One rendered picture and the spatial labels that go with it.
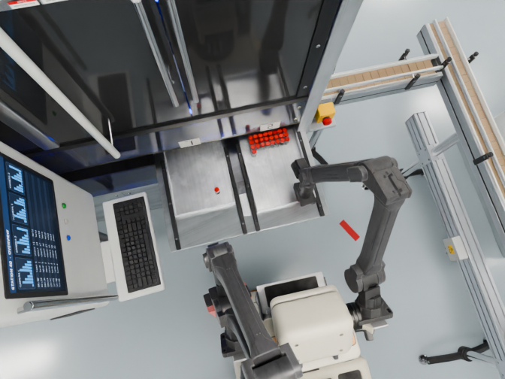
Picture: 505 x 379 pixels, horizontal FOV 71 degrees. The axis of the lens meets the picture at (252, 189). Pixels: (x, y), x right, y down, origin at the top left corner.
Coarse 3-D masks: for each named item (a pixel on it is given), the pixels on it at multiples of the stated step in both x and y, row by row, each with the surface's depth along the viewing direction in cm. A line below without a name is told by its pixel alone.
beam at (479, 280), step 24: (408, 120) 210; (432, 144) 198; (432, 168) 197; (432, 192) 202; (456, 192) 191; (456, 216) 189; (480, 264) 182; (480, 288) 179; (480, 312) 183; (504, 312) 176; (504, 336) 173; (504, 360) 173
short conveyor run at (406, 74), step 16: (384, 64) 166; (400, 64) 164; (416, 64) 167; (432, 64) 171; (336, 80) 164; (352, 80) 164; (368, 80) 160; (384, 80) 162; (400, 80) 165; (416, 80) 165; (432, 80) 168; (336, 96) 161; (352, 96) 164; (368, 96) 168
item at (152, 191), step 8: (152, 184) 183; (120, 192) 183; (128, 192) 186; (136, 192) 189; (144, 192) 192; (152, 192) 195; (96, 200) 186; (104, 200) 190; (152, 200) 210; (160, 200) 215; (96, 208) 200; (152, 208) 228; (96, 216) 215
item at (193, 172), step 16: (208, 144) 159; (176, 160) 157; (192, 160) 157; (208, 160) 157; (224, 160) 158; (176, 176) 155; (192, 176) 155; (208, 176) 155; (224, 176) 156; (176, 192) 153; (192, 192) 153; (208, 192) 154; (224, 192) 154; (176, 208) 151; (192, 208) 152; (208, 208) 149
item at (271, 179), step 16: (240, 144) 156; (288, 144) 160; (256, 160) 158; (272, 160) 158; (288, 160) 158; (256, 176) 156; (272, 176) 156; (288, 176) 156; (256, 192) 154; (272, 192) 154; (288, 192) 154; (256, 208) 150; (272, 208) 152
